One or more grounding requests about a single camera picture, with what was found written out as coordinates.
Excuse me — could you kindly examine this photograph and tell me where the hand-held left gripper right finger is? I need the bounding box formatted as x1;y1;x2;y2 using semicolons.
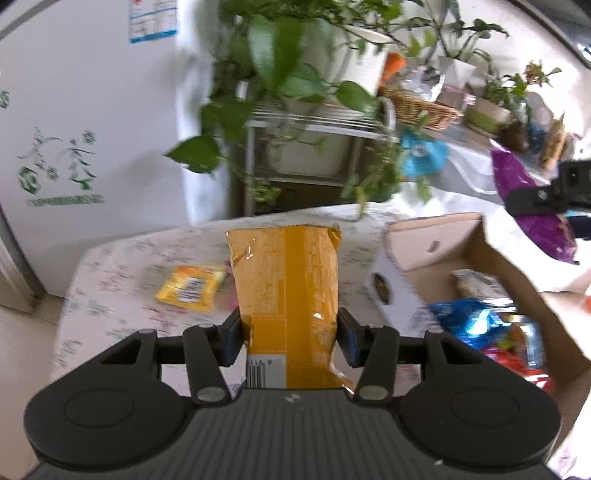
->
336;308;481;407

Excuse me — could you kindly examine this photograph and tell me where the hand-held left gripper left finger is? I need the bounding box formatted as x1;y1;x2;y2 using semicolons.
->
97;307;245;407

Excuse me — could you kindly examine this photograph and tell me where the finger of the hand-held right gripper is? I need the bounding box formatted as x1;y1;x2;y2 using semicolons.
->
503;184;561;217

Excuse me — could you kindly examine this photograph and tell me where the purple snack bag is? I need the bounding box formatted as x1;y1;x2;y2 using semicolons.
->
490;147;580;264

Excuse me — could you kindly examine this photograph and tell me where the orange yellow snack bag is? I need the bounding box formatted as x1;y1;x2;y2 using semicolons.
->
225;224;356;393

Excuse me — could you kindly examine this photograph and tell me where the cardboard box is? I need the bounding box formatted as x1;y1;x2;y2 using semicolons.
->
368;212;591;444

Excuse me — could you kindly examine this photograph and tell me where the grey snack packet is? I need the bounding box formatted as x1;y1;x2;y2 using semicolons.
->
450;269;513;308

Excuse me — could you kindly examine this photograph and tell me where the blue snack packet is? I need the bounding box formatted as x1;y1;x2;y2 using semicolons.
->
427;298;518;349

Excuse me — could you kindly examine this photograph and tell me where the green snack packet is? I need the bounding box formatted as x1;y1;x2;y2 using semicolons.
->
505;316;546;365

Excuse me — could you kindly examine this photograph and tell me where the red snack packet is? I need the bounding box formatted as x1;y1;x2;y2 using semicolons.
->
482;346;555;393

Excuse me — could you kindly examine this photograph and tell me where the brown striped snack bag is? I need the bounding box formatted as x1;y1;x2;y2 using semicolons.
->
540;115;568;169

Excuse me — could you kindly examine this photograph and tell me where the dark brown jar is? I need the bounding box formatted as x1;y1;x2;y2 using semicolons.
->
501;122;531;153

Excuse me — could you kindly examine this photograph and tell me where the small yellow snack packet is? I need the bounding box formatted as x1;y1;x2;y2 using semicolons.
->
154;264;228;315

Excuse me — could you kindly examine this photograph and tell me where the small leafy plant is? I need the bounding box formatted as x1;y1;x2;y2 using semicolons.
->
480;60;561;107

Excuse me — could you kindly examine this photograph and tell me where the pink plastic box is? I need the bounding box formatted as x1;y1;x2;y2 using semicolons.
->
436;88;476;109

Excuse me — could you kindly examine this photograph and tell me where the wicker basket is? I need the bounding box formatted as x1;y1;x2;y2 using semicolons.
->
385;89;464;132

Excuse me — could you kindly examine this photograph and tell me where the white square plant pot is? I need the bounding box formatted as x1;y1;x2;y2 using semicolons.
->
436;55;476;88

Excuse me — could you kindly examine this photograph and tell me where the clear plastic bag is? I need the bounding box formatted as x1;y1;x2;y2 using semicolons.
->
402;67;444;100

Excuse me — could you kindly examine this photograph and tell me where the tall leafy plant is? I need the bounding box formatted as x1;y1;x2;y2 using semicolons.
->
406;0;509;61

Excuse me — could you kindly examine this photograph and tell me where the white round plant pot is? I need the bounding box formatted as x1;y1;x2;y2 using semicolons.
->
300;21;391;97

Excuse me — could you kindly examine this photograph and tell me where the white refrigerator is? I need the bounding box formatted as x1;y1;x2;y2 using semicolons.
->
0;0;232;315

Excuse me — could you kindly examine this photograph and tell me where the pothos plant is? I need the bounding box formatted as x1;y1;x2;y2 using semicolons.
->
166;0;435;217

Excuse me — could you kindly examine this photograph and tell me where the white wire plant stand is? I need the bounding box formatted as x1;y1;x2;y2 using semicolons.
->
242;97;398;217

